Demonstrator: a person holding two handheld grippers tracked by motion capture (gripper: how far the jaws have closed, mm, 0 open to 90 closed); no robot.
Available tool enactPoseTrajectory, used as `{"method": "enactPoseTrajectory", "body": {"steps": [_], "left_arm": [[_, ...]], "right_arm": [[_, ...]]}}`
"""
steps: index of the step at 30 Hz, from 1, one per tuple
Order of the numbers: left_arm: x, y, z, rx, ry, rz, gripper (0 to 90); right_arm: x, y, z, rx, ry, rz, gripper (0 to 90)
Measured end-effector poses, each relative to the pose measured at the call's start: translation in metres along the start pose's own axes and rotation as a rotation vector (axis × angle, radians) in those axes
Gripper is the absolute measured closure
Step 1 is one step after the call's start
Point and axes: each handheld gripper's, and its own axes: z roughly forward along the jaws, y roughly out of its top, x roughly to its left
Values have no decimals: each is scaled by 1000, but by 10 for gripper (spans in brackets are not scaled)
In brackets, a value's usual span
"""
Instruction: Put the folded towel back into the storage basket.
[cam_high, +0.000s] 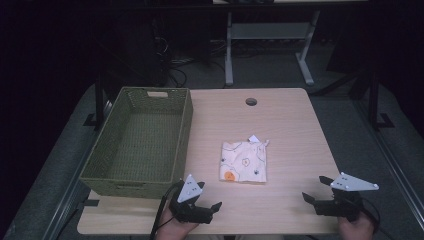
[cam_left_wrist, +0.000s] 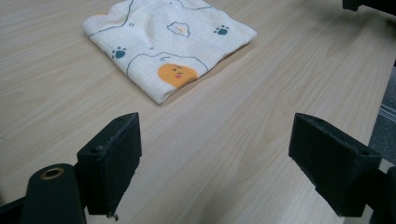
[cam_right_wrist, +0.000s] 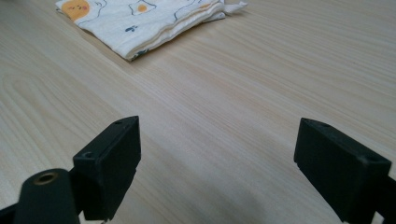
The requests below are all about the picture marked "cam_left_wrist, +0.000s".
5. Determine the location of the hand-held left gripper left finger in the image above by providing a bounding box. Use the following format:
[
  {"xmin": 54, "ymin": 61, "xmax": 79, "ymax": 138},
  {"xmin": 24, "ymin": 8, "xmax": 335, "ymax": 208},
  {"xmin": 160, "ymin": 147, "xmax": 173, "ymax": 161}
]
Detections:
[{"xmin": 76, "ymin": 112, "xmax": 143, "ymax": 217}]

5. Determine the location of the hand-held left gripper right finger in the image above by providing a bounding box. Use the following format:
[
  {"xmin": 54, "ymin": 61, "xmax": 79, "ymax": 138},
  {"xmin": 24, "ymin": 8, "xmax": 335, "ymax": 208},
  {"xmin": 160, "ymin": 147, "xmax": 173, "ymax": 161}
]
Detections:
[{"xmin": 288, "ymin": 112, "xmax": 383, "ymax": 217}]

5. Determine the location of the white printed cloth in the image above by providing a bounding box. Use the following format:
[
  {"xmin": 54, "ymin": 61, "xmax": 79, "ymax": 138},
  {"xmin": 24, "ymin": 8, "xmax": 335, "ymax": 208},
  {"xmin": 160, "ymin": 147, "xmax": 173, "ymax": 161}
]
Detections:
[{"xmin": 81, "ymin": 0, "xmax": 258, "ymax": 105}]

